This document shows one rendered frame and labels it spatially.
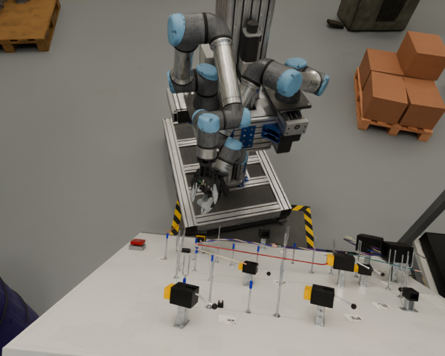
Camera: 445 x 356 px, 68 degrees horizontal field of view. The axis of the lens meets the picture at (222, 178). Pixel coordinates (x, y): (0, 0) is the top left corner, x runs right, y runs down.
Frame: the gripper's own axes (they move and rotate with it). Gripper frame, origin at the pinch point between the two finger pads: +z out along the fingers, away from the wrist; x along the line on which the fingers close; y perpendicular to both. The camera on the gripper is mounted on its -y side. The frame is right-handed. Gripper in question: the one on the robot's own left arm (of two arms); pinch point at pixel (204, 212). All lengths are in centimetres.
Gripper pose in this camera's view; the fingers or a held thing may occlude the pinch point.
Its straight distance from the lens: 150.2
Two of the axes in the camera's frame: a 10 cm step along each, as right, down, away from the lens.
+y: -6.5, -2.7, -7.1
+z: -4.3, 9.0, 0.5
